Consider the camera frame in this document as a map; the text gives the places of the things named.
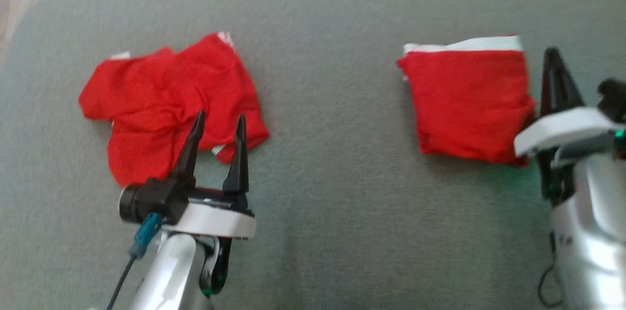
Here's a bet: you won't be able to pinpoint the red basketball jersey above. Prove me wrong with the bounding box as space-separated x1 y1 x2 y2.
78 31 269 188

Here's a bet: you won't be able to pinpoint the left cable with teal connector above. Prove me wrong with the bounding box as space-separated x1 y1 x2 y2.
107 212 163 310

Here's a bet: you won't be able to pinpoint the cable with teal connector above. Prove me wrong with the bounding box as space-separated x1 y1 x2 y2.
537 232 565 308
107 212 163 310

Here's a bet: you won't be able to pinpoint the red basketball shorts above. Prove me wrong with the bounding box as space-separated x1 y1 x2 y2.
396 35 536 168

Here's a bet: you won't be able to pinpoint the right cable with teal connector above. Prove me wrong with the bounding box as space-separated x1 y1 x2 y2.
537 232 565 308

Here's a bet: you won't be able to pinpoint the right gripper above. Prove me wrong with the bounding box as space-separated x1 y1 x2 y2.
514 48 619 157

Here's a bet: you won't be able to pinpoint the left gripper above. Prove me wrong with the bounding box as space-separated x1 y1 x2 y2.
163 111 257 241

